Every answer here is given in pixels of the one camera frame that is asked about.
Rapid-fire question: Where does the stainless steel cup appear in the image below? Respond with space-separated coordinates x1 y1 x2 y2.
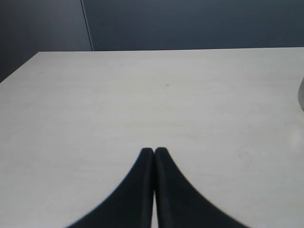
297 78 304 111

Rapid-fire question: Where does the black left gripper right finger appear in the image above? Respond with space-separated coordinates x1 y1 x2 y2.
154 147 246 228

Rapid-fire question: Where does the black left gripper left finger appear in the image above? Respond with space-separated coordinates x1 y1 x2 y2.
69 148 154 228

